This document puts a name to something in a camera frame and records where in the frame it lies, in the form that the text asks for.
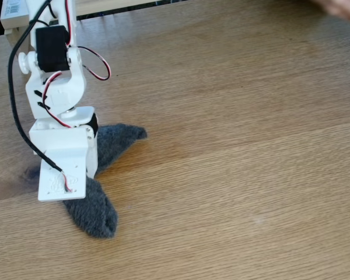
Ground grey fuzzy sock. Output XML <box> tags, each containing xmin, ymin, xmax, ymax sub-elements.
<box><xmin>61</xmin><ymin>122</ymin><xmax>148</xmax><ymax>240</ymax></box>

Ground person's hand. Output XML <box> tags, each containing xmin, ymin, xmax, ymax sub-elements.
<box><xmin>309</xmin><ymin>0</ymin><xmax>350</xmax><ymax>25</ymax></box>

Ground white box with barcode label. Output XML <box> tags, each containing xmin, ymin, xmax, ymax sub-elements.
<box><xmin>0</xmin><ymin>0</ymin><xmax>30</xmax><ymax>27</ymax></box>

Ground light wooden ledge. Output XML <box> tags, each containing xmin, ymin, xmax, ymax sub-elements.
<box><xmin>3</xmin><ymin>0</ymin><xmax>164</xmax><ymax>50</ymax></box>

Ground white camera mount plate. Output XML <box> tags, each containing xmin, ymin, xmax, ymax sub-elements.
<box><xmin>37</xmin><ymin>128</ymin><xmax>91</xmax><ymax>202</ymax></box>

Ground black camera cable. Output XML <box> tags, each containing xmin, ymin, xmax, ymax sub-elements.
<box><xmin>7</xmin><ymin>0</ymin><xmax>65</xmax><ymax>174</ymax></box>

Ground red white black servo wire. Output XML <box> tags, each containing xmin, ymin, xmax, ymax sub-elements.
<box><xmin>40</xmin><ymin>43</ymin><xmax>111</xmax><ymax>131</ymax></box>

